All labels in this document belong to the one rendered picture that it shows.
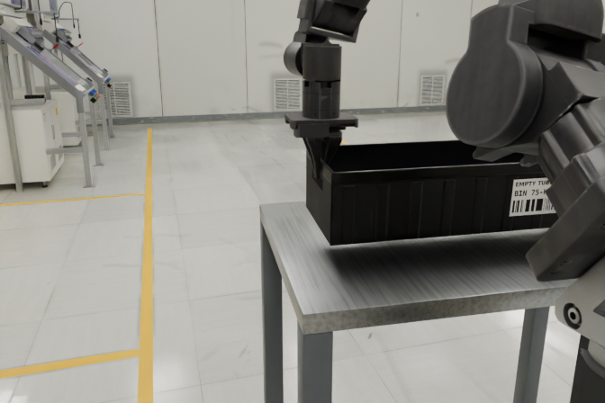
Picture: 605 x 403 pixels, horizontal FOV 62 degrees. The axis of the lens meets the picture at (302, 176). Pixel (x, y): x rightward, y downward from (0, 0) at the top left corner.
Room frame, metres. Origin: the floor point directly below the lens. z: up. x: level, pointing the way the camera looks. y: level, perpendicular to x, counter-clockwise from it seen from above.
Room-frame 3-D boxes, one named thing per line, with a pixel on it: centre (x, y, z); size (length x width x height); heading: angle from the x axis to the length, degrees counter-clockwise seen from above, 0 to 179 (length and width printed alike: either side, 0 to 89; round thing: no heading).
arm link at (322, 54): (0.77, -0.03, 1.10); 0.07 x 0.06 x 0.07; 20
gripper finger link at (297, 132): (0.77, -0.02, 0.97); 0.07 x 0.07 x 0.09; 11
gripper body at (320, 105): (0.77, -0.03, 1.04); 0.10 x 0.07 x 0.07; 101
